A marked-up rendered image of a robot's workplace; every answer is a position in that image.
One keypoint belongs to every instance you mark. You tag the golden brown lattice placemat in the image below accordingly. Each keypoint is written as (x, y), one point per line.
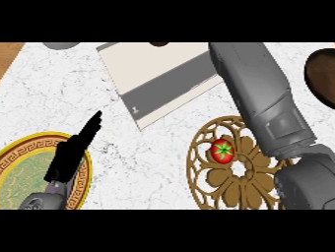
(225, 183)

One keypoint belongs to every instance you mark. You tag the grey round object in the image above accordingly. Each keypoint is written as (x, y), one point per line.
(62, 45)

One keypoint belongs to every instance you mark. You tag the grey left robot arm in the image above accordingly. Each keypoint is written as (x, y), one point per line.
(47, 198)

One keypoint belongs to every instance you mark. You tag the dark brown wooden bowl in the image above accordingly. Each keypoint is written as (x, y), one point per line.
(333, 78)

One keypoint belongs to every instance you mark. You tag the small dark brown object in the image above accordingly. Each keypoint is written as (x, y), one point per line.
(160, 44)

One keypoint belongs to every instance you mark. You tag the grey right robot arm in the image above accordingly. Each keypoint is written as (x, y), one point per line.
(266, 98)

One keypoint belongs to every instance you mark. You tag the gold rimmed ornate plate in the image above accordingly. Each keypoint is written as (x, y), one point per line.
(16, 177)

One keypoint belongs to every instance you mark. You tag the red cupcake with green top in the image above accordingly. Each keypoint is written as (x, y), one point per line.
(223, 151)

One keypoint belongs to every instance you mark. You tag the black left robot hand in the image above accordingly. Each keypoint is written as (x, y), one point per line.
(69, 159)

